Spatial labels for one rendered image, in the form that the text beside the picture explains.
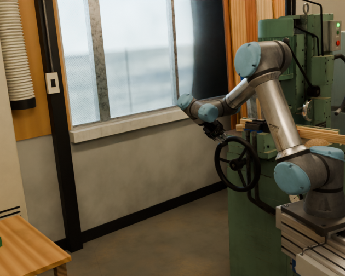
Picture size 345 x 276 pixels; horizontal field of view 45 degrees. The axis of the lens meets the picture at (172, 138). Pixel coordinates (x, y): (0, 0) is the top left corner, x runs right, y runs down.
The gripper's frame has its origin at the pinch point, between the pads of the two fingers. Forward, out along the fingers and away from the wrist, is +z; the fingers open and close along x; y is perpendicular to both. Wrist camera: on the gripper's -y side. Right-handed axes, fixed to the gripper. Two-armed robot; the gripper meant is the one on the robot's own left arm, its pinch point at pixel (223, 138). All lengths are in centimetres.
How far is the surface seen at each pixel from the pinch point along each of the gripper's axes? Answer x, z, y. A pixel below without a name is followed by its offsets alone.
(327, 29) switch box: 80, 16, -22
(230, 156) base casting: -4.8, 28.7, -16.0
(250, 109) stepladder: 27, 73, -80
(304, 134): 30.5, 31.3, 7.3
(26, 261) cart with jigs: -99, -38, 9
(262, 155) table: 7.7, 17.0, 10.1
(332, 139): 37, 32, 21
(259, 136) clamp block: 13.3, 10.5, 5.8
